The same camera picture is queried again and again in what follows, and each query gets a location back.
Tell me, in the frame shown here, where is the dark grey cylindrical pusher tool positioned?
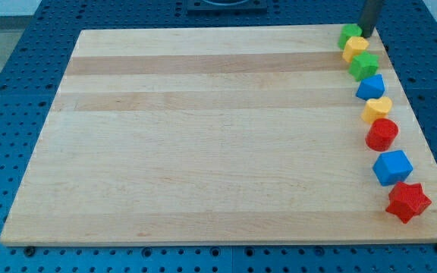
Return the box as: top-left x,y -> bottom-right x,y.
357,0 -> 383,38

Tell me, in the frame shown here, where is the green star block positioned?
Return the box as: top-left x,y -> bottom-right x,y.
348,52 -> 379,81

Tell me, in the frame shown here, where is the green hexagon block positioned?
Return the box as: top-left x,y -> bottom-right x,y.
338,24 -> 363,49

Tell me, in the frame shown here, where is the yellow hexagon block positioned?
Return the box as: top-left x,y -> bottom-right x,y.
342,36 -> 369,63

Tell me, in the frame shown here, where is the red star block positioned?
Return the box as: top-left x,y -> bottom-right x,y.
385,181 -> 432,224

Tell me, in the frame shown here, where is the blue pentagon block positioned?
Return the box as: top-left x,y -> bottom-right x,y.
356,74 -> 385,100

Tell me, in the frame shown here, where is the yellow heart block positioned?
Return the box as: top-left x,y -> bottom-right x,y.
360,96 -> 393,124

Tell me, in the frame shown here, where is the red cylinder block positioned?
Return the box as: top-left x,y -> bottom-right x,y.
365,118 -> 399,152

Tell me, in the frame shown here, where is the blue cube block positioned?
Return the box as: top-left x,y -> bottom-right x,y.
373,150 -> 413,187

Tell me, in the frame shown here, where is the wooden board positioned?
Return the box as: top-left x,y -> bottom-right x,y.
0,24 -> 437,246

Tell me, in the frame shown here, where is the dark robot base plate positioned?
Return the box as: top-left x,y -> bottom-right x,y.
184,0 -> 268,14

